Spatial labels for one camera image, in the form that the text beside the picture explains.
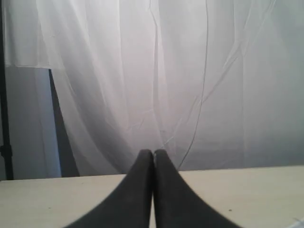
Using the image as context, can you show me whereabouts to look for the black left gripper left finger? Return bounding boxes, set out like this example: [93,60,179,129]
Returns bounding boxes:
[67,149,153,228]

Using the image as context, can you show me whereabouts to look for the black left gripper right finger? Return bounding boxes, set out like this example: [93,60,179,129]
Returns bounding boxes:
[153,150,234,228]

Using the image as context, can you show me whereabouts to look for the white backdrop curtain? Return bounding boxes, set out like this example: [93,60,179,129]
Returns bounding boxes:
[2,0,304,176]

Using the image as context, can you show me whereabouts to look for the black backdrop stand pole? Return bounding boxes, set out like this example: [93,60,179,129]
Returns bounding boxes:
[0,1,14,181]

